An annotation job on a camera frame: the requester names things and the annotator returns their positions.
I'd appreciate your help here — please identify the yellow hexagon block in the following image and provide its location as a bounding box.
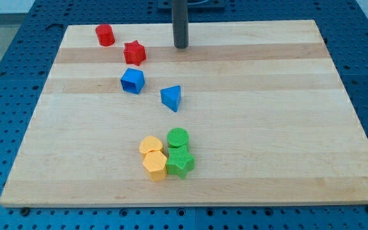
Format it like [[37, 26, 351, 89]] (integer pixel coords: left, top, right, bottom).
[[142, 151, 167, 181]]

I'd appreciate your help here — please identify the yellow heart block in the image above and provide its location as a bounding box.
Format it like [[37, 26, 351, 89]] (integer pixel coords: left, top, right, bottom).
[[139, 135, 164, 158]]

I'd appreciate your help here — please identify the green star block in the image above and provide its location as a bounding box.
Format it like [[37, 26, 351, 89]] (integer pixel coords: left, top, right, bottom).
[[166, 145, 195, 180]]

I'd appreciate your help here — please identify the blue triangle block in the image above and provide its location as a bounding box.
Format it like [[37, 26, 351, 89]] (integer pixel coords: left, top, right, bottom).
[[160, 86, 181, 112]]

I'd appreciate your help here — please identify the light wooden board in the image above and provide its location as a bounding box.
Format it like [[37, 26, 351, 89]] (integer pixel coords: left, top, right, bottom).
[[0, 20, 368, 208]]

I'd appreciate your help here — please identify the blue cube block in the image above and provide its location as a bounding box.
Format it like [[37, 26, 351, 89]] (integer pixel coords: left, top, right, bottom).
[[120, 68, 145, 95]]

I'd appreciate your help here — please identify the green cylinder block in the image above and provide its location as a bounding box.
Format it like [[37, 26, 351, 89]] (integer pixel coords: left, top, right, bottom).
[[167, 128, 190, 148]]

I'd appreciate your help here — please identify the red cylinder block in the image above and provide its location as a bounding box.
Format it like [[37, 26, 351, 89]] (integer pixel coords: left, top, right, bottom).
[[95, 24, 116, 47]]

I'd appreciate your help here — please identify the red star block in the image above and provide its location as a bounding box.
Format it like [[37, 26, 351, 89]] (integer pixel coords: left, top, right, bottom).
[[123, 40, 146, 66]]

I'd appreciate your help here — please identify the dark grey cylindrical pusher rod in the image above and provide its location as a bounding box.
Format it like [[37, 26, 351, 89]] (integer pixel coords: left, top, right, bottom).
[[171, 0, 188, 49]]

